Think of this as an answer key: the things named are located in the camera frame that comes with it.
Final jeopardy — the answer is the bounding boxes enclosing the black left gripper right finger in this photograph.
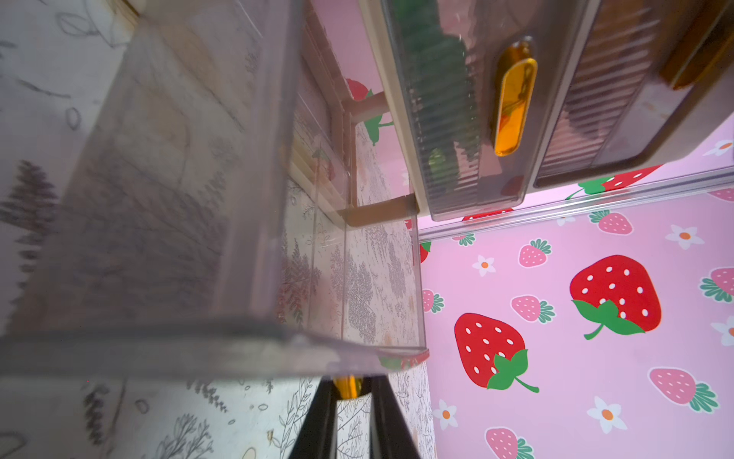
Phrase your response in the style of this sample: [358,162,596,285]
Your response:
[369,376,420,459]

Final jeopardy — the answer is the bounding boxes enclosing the cream drawer organizer cabinet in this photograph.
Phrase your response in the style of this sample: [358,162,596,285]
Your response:
[343,0,734,228]

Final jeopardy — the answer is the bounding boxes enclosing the clear smoky bottom drawer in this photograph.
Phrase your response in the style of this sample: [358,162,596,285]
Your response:
[1,1,429,381]

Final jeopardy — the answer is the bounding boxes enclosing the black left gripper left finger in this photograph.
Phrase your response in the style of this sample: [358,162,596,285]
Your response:
[290,379,338,459]

